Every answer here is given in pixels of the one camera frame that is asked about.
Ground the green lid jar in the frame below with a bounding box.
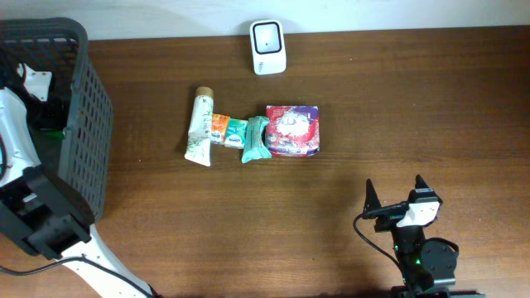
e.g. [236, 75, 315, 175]
[45, 130, 65, 142]

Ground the white bamboo print tube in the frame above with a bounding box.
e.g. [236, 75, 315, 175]
[185, 86, 214, 166]

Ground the mint toilet tissue pack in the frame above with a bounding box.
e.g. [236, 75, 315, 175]
[241, 116, 272, 163]

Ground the teal tissue packet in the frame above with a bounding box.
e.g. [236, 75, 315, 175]
[224, 118, 248, 149]

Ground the orange tissue packet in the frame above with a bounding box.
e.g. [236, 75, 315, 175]
[210, 113, 230, 144]

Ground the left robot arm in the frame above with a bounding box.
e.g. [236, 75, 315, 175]
[1, 89, 156, 297]

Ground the dark grey plastic basket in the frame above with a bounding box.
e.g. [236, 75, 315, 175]
[1, 17, 113, 219]

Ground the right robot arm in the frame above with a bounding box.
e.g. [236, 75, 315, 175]
[353, 175, 483, 298]

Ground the red purple snack bag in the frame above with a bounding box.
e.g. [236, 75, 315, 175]
[265, 105, 320, 157]

